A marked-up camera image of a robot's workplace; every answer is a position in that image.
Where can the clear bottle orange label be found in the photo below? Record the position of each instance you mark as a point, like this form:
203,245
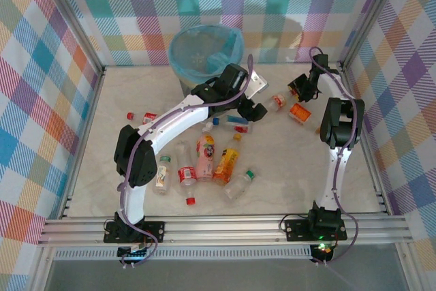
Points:
299,114

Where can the clear bottle red label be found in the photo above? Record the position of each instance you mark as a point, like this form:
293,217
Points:
280,101

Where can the orange juice bottle yellow cap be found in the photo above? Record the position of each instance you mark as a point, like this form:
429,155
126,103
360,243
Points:
226,165

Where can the clear bottle green cap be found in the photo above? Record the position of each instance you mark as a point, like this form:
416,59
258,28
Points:
238,187

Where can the small clear bottle red cap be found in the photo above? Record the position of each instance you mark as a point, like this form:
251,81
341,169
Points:
148,117

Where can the white green label bottle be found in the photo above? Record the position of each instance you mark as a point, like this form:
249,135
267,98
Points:
163,175

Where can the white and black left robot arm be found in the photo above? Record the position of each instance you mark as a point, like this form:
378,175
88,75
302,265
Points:
177,117

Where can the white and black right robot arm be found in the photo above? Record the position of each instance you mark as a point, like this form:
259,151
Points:
328,182

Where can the grey mesh waste bin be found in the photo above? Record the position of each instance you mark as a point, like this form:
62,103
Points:
185,83

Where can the blue plastic bin liner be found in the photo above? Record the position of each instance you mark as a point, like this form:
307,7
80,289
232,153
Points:
235,42

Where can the clear bottle blue cap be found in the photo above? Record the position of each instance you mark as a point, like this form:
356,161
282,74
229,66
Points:
235,120

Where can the pink drink bottle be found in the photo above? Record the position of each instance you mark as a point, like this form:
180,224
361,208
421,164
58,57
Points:
205,158

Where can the tall clear bottle red cap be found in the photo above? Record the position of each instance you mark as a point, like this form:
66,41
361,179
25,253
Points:
186,173

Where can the small controller board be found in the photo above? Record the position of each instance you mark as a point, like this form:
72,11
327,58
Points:
133,254
322,248

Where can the aluminium frame post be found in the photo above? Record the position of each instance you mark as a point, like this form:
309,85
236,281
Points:
73,20
371,15

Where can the wide aluminium frame rail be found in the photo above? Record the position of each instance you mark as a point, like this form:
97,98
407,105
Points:
221,231

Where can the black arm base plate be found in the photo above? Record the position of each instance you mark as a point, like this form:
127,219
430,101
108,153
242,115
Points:
296,229
155,231

